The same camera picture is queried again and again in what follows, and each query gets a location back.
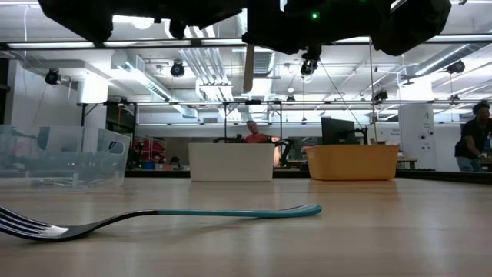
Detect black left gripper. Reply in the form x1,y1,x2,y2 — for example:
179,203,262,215
115,0,247,40

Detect blue-handled metal fork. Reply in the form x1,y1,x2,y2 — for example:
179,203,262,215
0,202,323,242

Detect black bar with light strips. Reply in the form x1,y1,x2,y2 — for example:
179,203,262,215
0,35,492,50

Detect round black ceiling spotlight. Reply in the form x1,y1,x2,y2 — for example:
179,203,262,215
45,68,62,86
170,60,186,78
447,60,467,75

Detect black computer monitor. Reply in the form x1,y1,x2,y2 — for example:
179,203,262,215
321,116,369,146

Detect person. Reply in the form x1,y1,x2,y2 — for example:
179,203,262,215
454,102,492,173
245,119,278,145

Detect red storage boxes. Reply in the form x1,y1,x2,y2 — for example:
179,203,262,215
132,136,168,170

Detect orange plastic bin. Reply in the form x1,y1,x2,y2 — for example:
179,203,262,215
306,144,400,182

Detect white plastic bin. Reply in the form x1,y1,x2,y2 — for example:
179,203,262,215
188,142,276,182

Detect clear plastic bin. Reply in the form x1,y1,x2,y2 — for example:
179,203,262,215
0,125,132,186

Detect white cabinet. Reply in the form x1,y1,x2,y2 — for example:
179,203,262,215
398,103,436,171

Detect shelf with blue bins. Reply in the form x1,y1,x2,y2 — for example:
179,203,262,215
460,125,492,173

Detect black overhead camera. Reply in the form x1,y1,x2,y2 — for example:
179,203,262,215
301,45,321,77

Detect silver ventilation duct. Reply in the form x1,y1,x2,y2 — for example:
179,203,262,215
245,48,278,78

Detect thin hanging cable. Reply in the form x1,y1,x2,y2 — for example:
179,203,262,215
367,38,378,134

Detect black workbench frame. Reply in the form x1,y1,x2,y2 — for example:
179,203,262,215
76,98,492,145

